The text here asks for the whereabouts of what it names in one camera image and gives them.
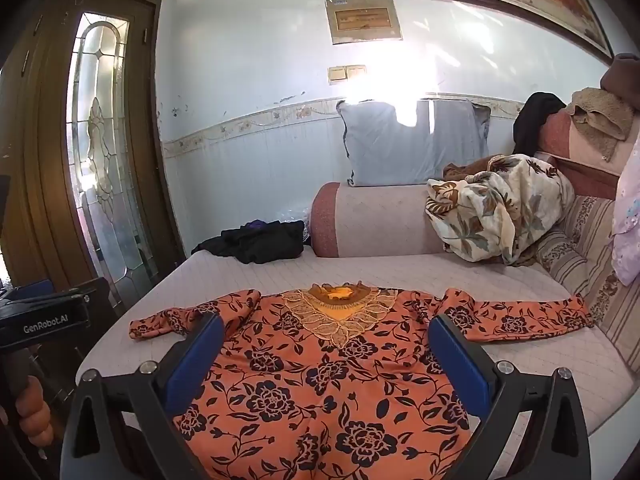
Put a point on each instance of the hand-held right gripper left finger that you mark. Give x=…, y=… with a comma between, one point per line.
x=195, y=365

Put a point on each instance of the pink lace cloth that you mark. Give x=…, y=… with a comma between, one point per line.
x=630, y=210

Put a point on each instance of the yellow light switch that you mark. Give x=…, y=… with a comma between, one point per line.
x=337, y=74
x=356, y=71

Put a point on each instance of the wooden stained glass door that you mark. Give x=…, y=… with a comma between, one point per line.
x=50, y=160

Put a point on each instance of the pink sofa armrest bolster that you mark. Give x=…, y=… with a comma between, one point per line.
x=375, y=220

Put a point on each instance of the brown fleece cloth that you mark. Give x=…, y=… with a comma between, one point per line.
x=460, y=170

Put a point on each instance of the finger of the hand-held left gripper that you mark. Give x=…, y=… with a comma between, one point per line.
x=32, y=291

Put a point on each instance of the beige fluffy towel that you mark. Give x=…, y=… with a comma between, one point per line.
x=600, y=115

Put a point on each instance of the cream floral blanket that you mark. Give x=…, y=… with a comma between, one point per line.
x=490, y=210

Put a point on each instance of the orange floral shirt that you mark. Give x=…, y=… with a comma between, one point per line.
x=320, y=385

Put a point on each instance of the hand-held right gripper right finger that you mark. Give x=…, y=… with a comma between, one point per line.
x=460, y=365

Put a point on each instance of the purple cloth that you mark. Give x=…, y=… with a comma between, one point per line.
x=257, y=222

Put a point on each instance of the striped sofa back cushion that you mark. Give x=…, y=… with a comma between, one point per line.
x=590, y=245

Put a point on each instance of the grey-blue pillow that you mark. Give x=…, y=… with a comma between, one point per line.
x=390, y=150

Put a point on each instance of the person's left hand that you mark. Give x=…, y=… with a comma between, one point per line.
x=36, y=415

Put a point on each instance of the black garment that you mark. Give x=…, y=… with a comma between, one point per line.
x=537, y=120

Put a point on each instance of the black clothes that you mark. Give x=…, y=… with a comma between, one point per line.
x=260, y=242

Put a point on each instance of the framed wall plaque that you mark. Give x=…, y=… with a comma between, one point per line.
x=365, y=20

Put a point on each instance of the pink sofa backrest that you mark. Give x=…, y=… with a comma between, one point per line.
x=560, y=135

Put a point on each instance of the clear plastic bag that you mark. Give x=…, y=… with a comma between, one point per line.
x=295, y=214

